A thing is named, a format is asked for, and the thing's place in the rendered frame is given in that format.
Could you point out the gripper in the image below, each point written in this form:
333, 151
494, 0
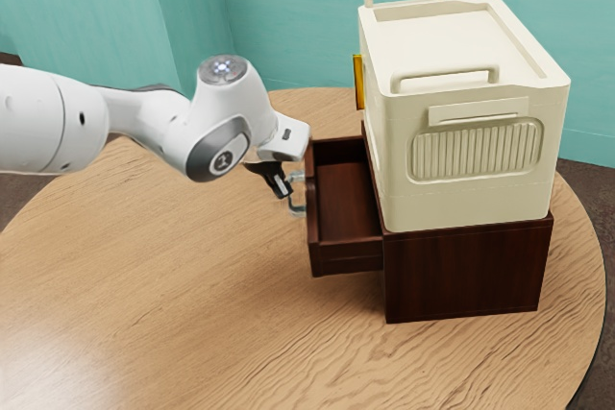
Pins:
263, 168

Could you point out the dark brown wooden drawer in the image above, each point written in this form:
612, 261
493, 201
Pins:
338, 208

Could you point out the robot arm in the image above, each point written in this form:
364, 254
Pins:
144, 117

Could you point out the yellow flat object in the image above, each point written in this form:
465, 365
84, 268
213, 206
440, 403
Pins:
358, 82

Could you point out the cream box with lid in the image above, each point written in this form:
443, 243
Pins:
456, 107

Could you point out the dark brown wooden cabinet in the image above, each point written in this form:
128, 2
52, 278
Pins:
461, 266

